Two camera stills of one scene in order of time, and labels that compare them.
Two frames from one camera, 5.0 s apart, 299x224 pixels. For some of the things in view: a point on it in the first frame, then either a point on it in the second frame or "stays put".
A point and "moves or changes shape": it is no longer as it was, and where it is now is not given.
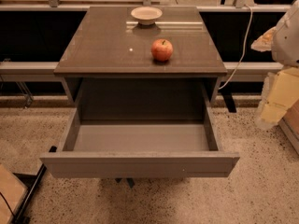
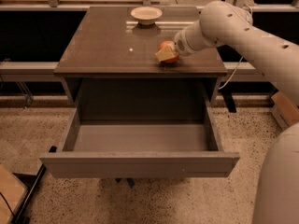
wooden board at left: x=12 y=191 stays put
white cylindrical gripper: x=287 y=42 to x=183 y=46
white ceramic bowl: x=147 y=15 stays put
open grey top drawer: x=139 y=148 stays put
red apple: x=162 y=49 moves or changes shape
